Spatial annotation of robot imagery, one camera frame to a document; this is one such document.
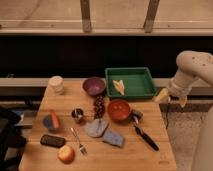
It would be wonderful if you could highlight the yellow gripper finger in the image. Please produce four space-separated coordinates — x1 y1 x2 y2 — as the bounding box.
179 96 187 108
153 88 169 103

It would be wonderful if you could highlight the silver metal fork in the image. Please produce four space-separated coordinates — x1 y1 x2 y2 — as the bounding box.
70 127 87 155

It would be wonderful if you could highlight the red yellow apple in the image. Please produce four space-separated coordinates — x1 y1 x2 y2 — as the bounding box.
58 145 75 163

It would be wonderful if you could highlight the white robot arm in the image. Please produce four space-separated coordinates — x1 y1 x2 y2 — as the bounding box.
154 51 213 171

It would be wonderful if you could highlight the small metal cup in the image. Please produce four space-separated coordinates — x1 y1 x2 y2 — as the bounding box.
71 108 84 123

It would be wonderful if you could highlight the white paper cup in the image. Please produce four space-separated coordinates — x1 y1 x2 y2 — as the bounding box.
49 76 64 94

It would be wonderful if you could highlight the green plastic tray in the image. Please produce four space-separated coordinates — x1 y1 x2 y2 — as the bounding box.
105 67 156 99

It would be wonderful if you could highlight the yellow banana peel toy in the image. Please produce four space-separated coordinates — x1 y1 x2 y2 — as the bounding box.
113 80 125 95

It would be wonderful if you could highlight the red bowl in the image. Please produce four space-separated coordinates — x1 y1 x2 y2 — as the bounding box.
107 99 131 122

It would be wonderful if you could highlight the dark grape bunch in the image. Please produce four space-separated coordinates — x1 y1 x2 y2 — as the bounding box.
94 96 105 119

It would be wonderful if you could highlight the blue sponge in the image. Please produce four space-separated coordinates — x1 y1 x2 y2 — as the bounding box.
103 130 124 148

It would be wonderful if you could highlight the purple bowl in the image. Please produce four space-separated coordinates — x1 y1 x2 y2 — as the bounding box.
82 77 106 96

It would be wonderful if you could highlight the grey cloth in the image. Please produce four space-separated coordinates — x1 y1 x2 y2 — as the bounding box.
84 118 109 138

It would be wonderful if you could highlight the orange carrot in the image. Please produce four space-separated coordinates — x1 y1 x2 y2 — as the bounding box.
50 110 59 129

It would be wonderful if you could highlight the black rectangular case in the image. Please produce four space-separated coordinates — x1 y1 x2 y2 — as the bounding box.
40 135 65 148

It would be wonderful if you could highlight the black chair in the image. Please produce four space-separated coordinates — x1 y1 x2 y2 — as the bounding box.
0 107 26 171

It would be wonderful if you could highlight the black handled kitchen tool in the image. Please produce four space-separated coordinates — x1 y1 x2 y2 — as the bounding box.
130 110 159 151

